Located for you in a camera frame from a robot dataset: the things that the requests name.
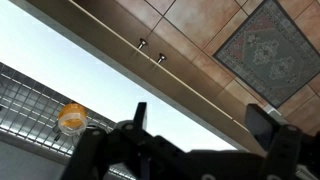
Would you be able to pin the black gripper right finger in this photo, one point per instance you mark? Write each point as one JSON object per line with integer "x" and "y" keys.
{"x": 281, "y": 150}

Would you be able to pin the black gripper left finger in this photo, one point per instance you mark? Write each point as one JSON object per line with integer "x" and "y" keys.
{"x": 88, "y": 150}

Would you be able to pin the orange cup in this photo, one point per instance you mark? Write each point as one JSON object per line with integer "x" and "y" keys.
{"x": 71, "y": 107}

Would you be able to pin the patterned grey floor rug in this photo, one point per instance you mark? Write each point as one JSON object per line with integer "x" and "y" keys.
{"x": 266, "y": 56}

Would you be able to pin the silver cabinet knob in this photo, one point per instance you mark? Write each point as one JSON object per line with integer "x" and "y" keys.
{"x": 142, "y": 42}
{"x": 161, "y": 57}

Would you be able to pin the brown wooden cabinet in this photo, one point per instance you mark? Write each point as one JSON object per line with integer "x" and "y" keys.
{"x": 110, "y": 30}

